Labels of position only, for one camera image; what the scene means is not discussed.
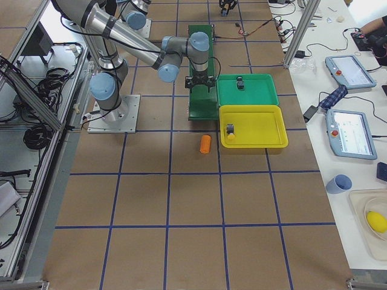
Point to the yellow push button switch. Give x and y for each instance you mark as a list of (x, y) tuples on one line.
[(230, 131)]

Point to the lower teach pendant tablet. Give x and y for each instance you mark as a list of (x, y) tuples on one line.
[(349, 134)]

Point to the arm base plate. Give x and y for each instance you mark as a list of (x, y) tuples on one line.
[(121, 120), (145, 30)]

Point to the aluminium frame post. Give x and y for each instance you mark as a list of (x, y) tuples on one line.
[(301, 29)]

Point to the yellow lemon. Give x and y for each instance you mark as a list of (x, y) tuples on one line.
[(376, 221)]

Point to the teach pendant tablet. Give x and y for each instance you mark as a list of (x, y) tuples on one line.
[(348, 71), (349, 134)]

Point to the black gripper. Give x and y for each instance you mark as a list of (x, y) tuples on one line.
[(225, 3), (199, 75)]

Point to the upper teach pendant tablet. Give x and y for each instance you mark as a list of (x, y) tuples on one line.
[(348, 71)]

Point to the beige tray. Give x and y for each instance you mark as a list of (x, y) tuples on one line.
[(362, 202)]

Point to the blue plastic cup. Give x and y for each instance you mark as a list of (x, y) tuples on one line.
[(339, 184)]

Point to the green conveyor belt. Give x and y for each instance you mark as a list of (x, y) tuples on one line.
[(203, 101)]

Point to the orange cylinder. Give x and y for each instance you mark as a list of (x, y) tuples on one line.
[(205, 144)]

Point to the black power adapter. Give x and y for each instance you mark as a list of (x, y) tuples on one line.
[(309, 113)]

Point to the green plastic tray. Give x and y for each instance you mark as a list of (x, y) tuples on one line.
[(259, 90)]

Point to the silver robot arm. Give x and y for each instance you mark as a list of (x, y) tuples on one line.
[(166, 59), (134, 13)]

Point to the small motor controller board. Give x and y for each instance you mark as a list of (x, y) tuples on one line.
[(243, 33)]

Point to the yellow plastic tray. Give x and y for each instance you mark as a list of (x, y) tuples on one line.
[(256, 127)]

